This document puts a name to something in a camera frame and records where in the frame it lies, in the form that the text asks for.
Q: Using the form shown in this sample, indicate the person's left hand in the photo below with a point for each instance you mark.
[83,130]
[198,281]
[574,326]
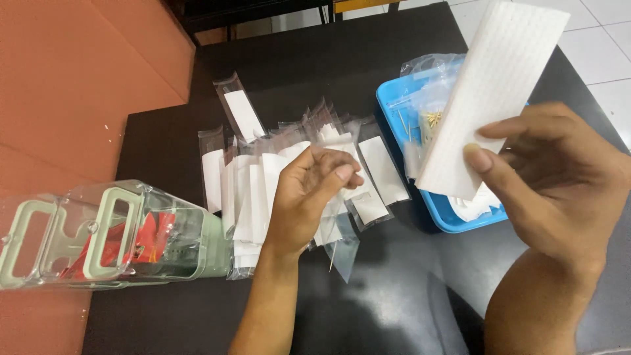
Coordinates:
[296,207]

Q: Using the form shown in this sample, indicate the person's right hand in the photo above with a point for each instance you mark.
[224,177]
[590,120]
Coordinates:
[567,197]

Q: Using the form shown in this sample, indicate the thin gold pin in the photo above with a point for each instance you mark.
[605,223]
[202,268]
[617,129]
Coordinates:
[333,256]

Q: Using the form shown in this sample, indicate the white foam sheet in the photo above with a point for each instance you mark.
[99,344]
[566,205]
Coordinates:
[488,93]

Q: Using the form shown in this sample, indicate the pile of clear carded sachets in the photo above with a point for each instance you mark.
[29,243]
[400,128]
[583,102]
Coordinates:
[246,187]

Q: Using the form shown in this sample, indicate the white foam scraps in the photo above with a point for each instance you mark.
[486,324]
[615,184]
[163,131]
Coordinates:
[473,207]

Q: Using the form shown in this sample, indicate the blue plastic tray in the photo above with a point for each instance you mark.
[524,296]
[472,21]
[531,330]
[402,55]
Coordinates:
[443,212]

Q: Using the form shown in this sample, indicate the red item in container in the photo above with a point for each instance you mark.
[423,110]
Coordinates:
[148,241]

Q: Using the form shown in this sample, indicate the clear bag of gold pins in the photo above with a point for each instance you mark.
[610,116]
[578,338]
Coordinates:
[431,93]

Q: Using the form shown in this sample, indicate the yellow chair seat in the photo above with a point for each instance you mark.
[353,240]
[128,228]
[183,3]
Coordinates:
[365,5]

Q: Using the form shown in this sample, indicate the dark chair frame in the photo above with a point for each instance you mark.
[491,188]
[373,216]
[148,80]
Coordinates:
[246,15]

